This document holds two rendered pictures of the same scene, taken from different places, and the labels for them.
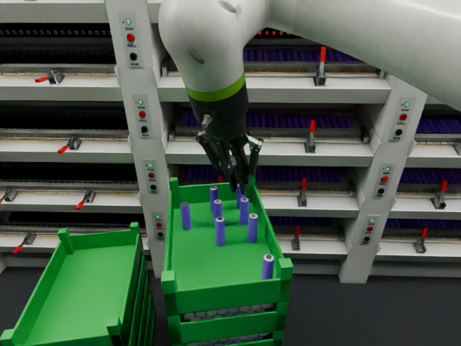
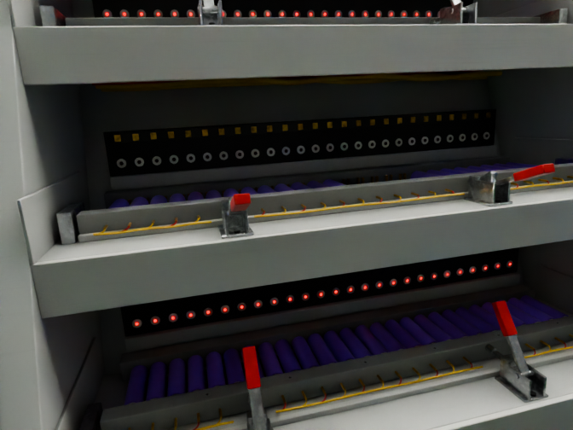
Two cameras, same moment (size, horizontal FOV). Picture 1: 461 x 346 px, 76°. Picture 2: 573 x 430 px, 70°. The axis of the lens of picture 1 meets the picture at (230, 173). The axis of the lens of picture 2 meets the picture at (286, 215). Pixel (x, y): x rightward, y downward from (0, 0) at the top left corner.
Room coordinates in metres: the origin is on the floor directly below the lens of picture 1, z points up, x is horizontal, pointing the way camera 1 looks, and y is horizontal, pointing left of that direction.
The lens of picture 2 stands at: (0.41, -0.62, 0.51)
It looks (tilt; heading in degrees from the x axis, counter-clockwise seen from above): 5 degrees up; 345
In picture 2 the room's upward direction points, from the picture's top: 8 degrees counter-clockwise
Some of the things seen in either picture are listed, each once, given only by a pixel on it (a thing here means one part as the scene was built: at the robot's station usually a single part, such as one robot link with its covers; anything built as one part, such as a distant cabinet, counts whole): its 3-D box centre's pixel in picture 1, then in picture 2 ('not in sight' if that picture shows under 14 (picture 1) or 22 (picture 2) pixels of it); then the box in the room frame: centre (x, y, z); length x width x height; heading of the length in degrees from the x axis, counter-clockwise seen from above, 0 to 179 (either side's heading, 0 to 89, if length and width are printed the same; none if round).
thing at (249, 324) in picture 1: (219, 258); not in sight; (0.46, 0.02, 0.44); 0.30 x 0.20 x 0.08; 8
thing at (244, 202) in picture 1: (244, 211); not in sight; (0.52, -0.03, 0.52); 0.02 x 0.02 x 0.06
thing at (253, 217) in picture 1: (252, 227); not in sight; (0.47, -0.04, 0.52); 0.02 x 0.02 x 0.06
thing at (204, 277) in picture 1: (219, 228); not in sight; (0.46, 0.02, 0.52); 0.30 x 0.20 x 0.08; 8
